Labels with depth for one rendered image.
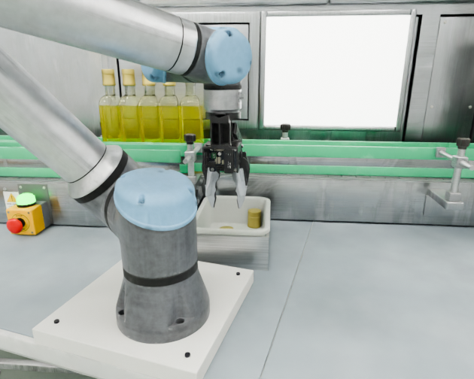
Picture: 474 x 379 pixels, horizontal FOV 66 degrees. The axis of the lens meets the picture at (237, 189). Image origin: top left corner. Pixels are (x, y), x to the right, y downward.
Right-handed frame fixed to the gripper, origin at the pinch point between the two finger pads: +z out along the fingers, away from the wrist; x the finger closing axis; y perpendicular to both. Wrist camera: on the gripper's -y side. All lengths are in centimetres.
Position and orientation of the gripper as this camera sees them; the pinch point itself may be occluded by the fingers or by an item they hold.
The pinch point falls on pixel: (226, 201)
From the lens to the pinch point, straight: 82.0
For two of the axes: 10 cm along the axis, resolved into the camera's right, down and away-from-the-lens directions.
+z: 0.1, 9.5, 3.1
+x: 9.9, 0.3, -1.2
